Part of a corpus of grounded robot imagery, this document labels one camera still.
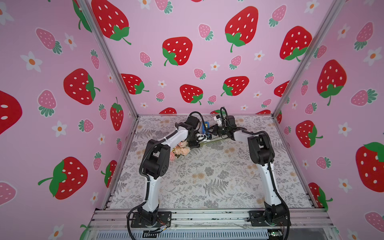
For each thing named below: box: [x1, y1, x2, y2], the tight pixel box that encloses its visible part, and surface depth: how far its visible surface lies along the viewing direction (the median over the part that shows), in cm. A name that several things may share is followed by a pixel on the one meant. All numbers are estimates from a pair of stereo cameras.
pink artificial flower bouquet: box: [170, 139, 191, 161], surface depth 95 cm
